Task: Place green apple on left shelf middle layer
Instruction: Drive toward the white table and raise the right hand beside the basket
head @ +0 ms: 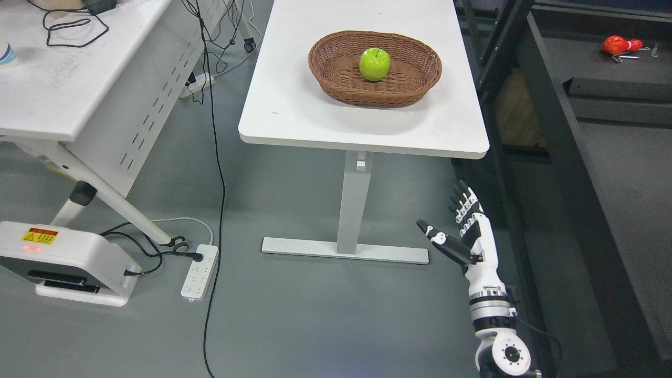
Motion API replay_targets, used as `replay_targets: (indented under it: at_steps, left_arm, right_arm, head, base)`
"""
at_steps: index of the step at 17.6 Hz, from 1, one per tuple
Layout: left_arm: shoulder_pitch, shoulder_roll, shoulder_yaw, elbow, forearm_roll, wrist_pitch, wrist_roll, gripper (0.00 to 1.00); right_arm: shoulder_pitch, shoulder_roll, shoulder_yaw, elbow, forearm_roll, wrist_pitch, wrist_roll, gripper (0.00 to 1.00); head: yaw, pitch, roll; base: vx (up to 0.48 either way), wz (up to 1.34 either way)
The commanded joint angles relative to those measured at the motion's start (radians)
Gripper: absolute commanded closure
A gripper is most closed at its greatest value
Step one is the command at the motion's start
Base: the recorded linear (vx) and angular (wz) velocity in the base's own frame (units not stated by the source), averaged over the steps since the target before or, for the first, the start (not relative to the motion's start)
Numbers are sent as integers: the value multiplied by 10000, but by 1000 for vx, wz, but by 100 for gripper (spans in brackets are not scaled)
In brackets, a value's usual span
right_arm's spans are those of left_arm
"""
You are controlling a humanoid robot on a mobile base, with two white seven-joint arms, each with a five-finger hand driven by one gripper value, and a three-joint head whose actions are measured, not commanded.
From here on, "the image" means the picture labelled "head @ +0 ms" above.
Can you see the white floor power strip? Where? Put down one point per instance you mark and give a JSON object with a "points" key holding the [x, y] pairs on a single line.
{"points": [[199, 274]]}

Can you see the black metal shelf rack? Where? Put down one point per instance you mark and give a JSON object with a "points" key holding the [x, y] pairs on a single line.
{"points": [[580, 145]]}

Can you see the white machine with warning label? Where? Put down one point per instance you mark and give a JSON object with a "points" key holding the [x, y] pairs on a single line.
{"points": [[69, 264]]}

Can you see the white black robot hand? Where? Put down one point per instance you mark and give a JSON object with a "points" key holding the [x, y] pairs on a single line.
{"points": [[475, 250]]}

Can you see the white folding desk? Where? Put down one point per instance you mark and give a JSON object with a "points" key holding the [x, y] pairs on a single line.
{"points": [[92, 100]]}

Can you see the red toy on shelf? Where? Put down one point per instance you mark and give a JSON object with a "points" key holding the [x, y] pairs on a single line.
{"points": [[615, 45]]}

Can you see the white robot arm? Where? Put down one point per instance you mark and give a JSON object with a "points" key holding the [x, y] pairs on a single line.
{"points": [[501, 352]]}

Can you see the brown wicker basket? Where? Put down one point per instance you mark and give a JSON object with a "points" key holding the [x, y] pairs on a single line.
{"points": [[334, 62]]}

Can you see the green apple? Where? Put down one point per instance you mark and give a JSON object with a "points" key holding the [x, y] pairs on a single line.
{"points": [[374, 64]]}

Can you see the paper cup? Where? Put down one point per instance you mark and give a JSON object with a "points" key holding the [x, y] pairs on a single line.
{"points": [[8, 54]]}

